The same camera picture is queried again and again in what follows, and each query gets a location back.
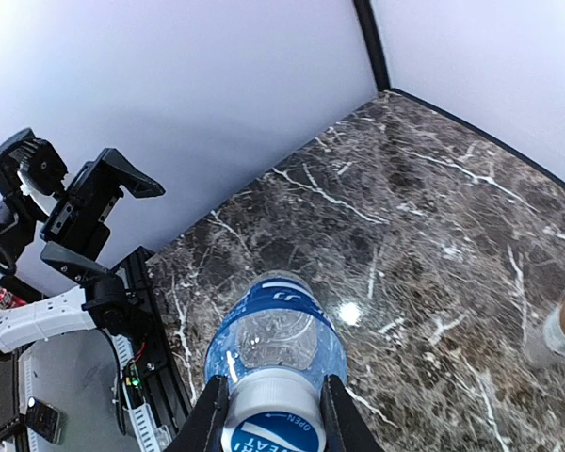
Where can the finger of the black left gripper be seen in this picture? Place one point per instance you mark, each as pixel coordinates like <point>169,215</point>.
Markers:
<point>139,184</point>
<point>72,265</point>

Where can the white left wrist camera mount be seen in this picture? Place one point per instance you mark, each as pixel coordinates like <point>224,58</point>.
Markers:
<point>41,186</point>

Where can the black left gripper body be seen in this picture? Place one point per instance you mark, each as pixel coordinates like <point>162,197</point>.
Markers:
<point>78,221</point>

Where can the black front table rail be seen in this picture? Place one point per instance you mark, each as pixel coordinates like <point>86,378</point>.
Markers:
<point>151,388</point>

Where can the black left frame post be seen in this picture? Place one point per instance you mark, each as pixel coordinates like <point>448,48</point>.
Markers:
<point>371,37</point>

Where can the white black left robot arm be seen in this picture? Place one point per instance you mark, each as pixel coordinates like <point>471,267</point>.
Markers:
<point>37,302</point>

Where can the black phone on floor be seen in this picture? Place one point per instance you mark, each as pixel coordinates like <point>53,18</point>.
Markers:
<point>43,419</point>

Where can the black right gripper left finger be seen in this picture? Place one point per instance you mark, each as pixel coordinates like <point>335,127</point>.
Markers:
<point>202,429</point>

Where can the white blue bottle cap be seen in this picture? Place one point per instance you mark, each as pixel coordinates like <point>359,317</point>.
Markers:
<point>275,419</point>

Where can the white slotted cable duct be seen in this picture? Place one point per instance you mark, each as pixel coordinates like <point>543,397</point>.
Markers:
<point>81,391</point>

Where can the clear bottle blue label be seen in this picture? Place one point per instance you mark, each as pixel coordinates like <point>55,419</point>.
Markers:
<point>276,347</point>

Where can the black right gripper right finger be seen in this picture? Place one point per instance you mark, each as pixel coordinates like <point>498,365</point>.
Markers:
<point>345,429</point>

